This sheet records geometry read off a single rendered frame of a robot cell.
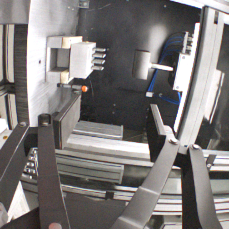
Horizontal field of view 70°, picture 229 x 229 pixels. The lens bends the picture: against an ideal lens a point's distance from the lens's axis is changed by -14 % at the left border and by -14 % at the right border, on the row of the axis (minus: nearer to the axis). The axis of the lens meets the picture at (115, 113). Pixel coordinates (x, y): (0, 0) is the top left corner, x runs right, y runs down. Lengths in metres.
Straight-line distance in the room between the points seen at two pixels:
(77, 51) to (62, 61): 0.10
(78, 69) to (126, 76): 0.35
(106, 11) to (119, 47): 0.17
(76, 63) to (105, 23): 0.34
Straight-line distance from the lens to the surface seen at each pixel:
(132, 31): 0.82
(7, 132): 0.44
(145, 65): 0.58
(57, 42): 0.53
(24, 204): 0.63
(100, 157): 0.50
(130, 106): 0.88
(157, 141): 0.16
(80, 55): 0.53
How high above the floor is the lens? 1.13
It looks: 1 degrees down
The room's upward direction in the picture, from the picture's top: 98 degrees clockwise
